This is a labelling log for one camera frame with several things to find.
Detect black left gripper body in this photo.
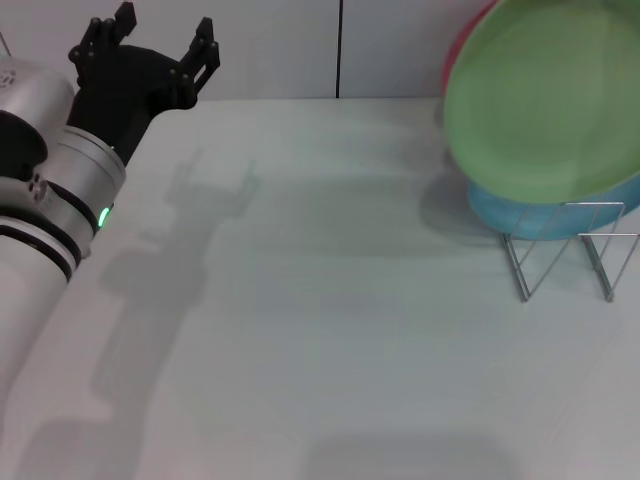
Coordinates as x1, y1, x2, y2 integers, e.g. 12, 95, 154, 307
66, 44, 197, 167

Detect green plate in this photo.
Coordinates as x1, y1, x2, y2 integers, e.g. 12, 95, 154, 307
441, 0, 640, 205

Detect pink plate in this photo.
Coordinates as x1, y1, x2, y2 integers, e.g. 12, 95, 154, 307
439, 0, 502, 97

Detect blue plate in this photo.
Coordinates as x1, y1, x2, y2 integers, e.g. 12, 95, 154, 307
466, 172, 640, 242

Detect silver wire plate rack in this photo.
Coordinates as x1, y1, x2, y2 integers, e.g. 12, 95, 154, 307
500, 201, 640, 304

